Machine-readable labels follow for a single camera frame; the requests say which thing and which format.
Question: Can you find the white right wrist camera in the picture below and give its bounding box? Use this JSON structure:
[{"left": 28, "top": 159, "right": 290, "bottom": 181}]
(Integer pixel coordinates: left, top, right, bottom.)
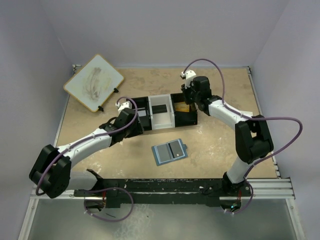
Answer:
[{"left": 180, "top": 70, "right": 197, "bottom": 81}]

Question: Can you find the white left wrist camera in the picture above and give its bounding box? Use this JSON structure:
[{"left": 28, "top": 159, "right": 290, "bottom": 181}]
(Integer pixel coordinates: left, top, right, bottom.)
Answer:
[{"left": 115, "top": 101, "right": 132, "bottom": 113}]

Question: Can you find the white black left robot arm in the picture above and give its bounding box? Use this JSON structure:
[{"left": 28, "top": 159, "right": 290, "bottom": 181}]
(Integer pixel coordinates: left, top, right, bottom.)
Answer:
[{"left": 29, "top": 108, "right": 143, "bottom": 199}]

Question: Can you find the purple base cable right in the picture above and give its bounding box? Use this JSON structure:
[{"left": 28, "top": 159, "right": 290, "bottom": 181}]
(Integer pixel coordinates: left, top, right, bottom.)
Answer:
[{"left": 223, "top": 181, "right": 255, "bottom": 216}]

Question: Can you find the black card in tray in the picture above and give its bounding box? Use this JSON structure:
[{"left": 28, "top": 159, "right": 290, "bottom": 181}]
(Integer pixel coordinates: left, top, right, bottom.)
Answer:
[{"left": 151, "top": 104, "right": 168, "bottom": 114}]

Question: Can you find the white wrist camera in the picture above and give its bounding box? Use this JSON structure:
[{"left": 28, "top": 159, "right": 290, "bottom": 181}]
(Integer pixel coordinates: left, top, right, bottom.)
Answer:
[
  {"left": 180, "top": 70, "right": 197, "bottom": 81},
  {"left": 115, "top": 101, "right": 132, "bottom": 113}
]

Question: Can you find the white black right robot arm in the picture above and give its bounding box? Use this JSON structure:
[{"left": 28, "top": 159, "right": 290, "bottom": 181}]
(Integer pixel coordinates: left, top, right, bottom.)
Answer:
[{"left": 180, "top": 71, "right": 274, "bottom": 194}]

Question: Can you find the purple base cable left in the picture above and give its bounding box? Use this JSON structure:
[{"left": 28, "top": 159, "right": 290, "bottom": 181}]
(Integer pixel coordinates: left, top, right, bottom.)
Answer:
[{"left": 83, "top": 187, "right": 135, "bottom": 222}]

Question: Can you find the white card in tray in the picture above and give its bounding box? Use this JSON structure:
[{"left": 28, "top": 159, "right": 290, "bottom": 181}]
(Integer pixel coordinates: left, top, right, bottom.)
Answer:
[{"left": 138, "top": 110, "right": 147, "bottom": 117}]

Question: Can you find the black VIP credit card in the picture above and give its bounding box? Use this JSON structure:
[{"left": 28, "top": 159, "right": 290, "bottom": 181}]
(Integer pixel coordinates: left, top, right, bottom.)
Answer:
[{"left": 168, "top": 140, "right": 184, "bottom": 159}]

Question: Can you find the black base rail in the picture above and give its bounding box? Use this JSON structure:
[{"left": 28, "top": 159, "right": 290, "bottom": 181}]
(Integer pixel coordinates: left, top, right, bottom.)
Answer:
[{"left": 74, "top": 177, "right": 253, "bottom": 208}]

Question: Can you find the small white card box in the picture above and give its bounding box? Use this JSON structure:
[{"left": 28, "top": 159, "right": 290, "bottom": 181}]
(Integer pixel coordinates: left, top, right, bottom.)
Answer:
[{"left": 240, "top": 111, "right": 253, "bottom": 118}]

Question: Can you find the yellow-framed whiteboard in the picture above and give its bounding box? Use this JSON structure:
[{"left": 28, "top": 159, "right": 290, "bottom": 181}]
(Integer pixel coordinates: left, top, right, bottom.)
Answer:
[{"left": 63, "top": 53, "right": 125, "bottom": 113}]

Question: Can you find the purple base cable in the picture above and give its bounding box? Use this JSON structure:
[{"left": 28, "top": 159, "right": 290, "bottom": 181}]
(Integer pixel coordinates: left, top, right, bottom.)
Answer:
[
  {"left": 223, "top": 181, "right": 255, "bottom": 216},
  {"left": 83, "top": 187, "right": 135, "bottom": 222}
]

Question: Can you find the grey card in holder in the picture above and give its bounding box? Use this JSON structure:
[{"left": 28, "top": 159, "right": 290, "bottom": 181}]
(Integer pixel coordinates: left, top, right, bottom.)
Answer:
[{"left": 156, "top": 144, "right": 172, "bottom": 163}]

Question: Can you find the gold card in tray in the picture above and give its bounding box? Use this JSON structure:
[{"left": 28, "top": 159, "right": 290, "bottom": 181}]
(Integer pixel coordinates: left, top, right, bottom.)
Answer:
[{"left": 174, "top": 102, "right": 190, "bottom": 113}]

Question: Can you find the black whiteboard stand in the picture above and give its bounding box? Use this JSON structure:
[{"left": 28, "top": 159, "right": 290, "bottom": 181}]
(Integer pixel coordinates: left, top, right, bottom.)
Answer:
[{"left": 98, "top": 87, "right": 119, "bottom": 112}]

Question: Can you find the black and white tray organizer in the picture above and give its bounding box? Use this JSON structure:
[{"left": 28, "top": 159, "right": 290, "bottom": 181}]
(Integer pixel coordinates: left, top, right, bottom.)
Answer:
[{"left": 133, "top": 93, "right": 198, "bottom": 131}]

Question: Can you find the blue leather card holder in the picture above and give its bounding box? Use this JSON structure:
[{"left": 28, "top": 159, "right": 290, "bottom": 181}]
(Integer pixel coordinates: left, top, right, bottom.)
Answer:
[{"left": 151, "top": 138, "right": 188, "bottom": 166}]

